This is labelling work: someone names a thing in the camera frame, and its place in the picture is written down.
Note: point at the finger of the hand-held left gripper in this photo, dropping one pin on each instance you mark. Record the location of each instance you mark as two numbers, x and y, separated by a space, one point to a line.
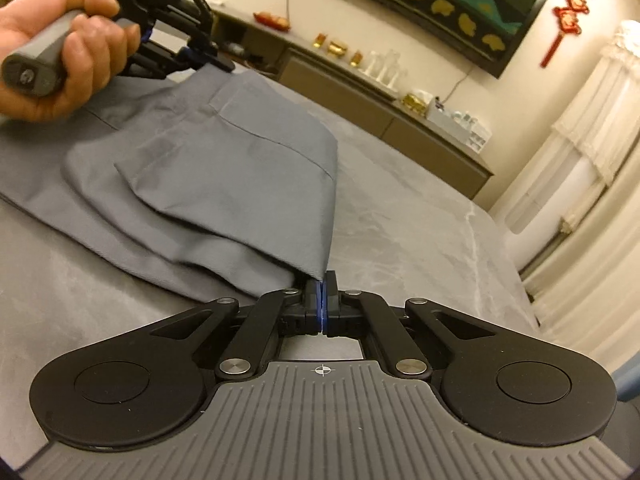
150 62
210 55

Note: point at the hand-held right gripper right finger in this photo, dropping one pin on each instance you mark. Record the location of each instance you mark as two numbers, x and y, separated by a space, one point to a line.
331 307

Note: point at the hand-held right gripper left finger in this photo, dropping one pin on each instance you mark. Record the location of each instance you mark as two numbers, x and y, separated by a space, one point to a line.
315 307

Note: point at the grey pants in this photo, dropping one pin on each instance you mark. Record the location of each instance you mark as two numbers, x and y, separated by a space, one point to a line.
215 170

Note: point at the person's left hand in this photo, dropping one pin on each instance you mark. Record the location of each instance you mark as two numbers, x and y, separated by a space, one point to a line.
30 20

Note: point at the red fruit plate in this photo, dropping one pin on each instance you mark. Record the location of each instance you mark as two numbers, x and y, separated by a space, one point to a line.
272 20

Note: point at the small red gold ornament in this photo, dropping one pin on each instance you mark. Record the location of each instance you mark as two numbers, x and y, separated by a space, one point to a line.
320 40
356 57

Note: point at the gold pot ornament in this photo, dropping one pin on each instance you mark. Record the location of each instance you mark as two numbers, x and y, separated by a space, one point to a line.
337 48

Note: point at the set of clear glasses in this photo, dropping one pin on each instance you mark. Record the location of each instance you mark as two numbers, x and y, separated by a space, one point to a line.
389 70

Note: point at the long grey television cabinet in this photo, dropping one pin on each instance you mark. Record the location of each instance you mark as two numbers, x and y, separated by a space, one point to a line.
425 135

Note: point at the white desktop organizer box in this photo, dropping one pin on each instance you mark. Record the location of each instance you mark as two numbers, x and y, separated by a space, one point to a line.
457 127

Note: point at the cream curtain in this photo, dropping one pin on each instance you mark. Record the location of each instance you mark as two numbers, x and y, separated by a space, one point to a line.
595 245

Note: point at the white lace curtain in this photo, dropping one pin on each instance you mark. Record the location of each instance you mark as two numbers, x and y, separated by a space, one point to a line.
585 135

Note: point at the red knot ornament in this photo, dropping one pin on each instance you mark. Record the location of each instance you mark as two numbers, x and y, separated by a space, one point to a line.
572 5

